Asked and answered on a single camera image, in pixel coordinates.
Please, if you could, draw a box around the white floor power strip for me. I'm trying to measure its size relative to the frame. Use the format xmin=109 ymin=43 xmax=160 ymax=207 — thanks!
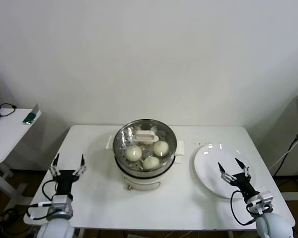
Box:
xmin=0 ymin=210 xmax=14 ymax=223

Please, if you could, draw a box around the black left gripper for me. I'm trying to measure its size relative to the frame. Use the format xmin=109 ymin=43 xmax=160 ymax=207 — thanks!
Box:
xmin=49 ymin=153 xmax=87 ymax=198

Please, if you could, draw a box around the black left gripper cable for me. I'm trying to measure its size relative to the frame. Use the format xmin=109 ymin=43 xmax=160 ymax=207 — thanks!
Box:
xmin=41 ymin=179 xmax=57 ymax=202

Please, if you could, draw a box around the white electric cooking pot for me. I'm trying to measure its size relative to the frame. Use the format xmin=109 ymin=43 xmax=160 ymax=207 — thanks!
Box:
xmin=110 ymin=148 xmax=182 ymax=191

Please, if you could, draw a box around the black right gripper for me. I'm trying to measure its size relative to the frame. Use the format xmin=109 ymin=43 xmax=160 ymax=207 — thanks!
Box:
xmin=217 ymin=157 xmax=261 ymax=199

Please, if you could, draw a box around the white side table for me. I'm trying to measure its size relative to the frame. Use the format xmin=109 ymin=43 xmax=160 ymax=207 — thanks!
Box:
xmin=0 ymin=105 xmax=43 ymax=208

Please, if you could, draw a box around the thin black table cable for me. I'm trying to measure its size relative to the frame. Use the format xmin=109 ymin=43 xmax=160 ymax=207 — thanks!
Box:
xmin=0 ymin=102 xmax=17 ymax=118

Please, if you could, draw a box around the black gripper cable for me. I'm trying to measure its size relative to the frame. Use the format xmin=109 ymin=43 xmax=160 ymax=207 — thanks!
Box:
xmin=41 ymin=179 xmax=57 ymax=202
xmin=229 ymin=190 xmax=256 ymax=226

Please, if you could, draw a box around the white cable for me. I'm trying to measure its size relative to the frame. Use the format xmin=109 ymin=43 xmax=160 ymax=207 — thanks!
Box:
xmin=267 ymin=138 xmax=298 ymax=173

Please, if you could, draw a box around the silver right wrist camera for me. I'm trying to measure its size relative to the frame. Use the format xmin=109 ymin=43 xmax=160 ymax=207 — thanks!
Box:
xmin=247 ymin=190 xmax=274 ymax=215

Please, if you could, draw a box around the stainless steel steamer basket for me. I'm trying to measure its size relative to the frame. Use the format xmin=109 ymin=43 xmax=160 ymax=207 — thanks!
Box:
xmin=106 ymin=119 xmax=186 ymax=176

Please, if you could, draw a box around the white round plate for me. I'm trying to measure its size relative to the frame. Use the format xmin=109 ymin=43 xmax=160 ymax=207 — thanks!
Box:
xmin=194 ymin=143 xmax=257 ymax=199

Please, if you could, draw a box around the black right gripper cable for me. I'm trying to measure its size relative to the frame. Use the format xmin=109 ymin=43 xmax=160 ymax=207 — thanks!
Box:
xmin=229 ymin=190 xmax=256 ymax=226

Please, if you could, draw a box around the round glass pot lid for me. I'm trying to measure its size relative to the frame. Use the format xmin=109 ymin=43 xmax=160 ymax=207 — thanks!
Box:
xmin=113 ymin=119 xmax=178 ymax=172

